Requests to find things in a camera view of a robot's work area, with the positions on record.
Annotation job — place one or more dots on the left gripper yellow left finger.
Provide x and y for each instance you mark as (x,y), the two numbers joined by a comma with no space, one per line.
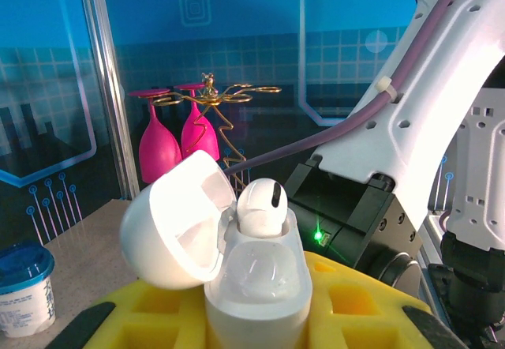
(165,325)

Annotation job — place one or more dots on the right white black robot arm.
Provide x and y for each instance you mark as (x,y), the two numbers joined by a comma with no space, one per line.
(434,88)

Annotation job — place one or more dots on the white earbud charging case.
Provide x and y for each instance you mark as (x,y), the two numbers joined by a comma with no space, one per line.
(256,317)

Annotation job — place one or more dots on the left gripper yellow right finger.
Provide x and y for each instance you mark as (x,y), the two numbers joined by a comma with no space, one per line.
(355,317)

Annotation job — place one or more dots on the aluminium frame post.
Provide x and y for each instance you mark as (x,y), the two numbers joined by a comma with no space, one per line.
(106,88)

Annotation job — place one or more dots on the white stem earbud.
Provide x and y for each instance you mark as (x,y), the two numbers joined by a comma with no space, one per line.
(256,207)

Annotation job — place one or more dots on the pink wine glass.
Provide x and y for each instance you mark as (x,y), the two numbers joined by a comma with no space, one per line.
(199,139)
(159,151)

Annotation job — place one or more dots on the white cup with blue lid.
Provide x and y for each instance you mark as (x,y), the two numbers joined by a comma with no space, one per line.
(23,297)

